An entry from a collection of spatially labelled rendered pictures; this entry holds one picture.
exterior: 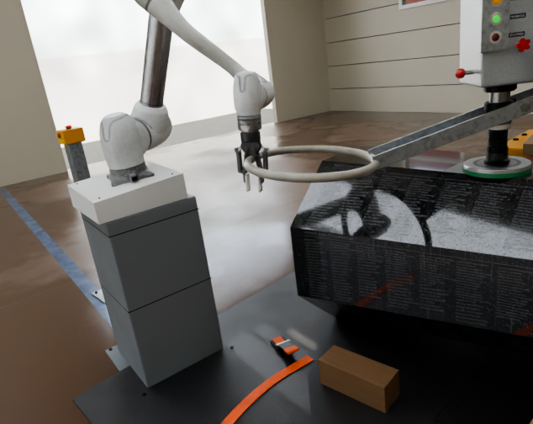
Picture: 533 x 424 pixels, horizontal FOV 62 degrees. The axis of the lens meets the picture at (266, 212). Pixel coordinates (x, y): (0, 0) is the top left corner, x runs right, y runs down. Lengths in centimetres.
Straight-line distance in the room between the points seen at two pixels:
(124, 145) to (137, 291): 61
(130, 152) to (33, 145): 598
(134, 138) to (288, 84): 823
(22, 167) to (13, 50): 172
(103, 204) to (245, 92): 69
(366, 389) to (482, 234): 72
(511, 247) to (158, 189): 130
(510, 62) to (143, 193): 137
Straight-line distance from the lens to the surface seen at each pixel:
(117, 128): 193
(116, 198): 183
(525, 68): 163
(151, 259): 194
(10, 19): 793
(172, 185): 191
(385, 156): 160
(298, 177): 141
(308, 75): 1040
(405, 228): 171
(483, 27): 157
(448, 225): 166
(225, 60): 180
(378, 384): 182
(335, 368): 190
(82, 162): 287
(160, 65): 201
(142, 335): 205
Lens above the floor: 132
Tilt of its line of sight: 19 degrees down
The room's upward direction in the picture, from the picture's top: 7 degrees counter-clockwise
